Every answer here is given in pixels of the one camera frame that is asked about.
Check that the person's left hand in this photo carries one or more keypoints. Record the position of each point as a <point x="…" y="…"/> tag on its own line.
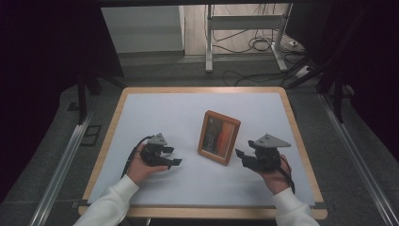
<point x="141" y="171"/>

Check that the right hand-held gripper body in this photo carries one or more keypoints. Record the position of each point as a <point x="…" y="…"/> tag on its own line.
<point x="266" y="155"/>

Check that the wooden picture frame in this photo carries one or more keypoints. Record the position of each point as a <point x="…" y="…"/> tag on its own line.
<point x="219" y="138"/>

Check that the wooden table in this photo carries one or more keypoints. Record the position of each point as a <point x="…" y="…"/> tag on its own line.
<point x="204" y="213"/>

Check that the metal floor rail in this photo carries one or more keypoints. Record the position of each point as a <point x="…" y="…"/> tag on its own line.
<point x="59" y="175"/>
<point x="360" y="163"/>

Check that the white panel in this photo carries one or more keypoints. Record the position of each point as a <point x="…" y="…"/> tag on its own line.
<point x="144" y="29"/>

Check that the white metal desk frame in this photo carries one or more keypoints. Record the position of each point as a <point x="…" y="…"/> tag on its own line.
<point x="209" y="47"/>

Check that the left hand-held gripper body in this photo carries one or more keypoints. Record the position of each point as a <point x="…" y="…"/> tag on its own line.
<point x="153" y="150"/>

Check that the black metal stand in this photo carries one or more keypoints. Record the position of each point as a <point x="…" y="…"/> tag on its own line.
<point x="338" y="100"/>
<point x="82" y="100"/>

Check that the dark curtain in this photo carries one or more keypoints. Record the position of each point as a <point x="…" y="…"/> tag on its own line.
<point x="37" y="78"/>
<point x="370" y="62"/>

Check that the white table mat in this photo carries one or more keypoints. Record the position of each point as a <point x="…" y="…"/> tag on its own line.
<point x="175" y="119"/>

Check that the white power strip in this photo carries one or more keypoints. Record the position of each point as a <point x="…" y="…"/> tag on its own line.
<point x="303" y="71"/>

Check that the person's right hand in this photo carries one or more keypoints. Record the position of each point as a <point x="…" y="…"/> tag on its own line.
<point x="276" y="182"/>

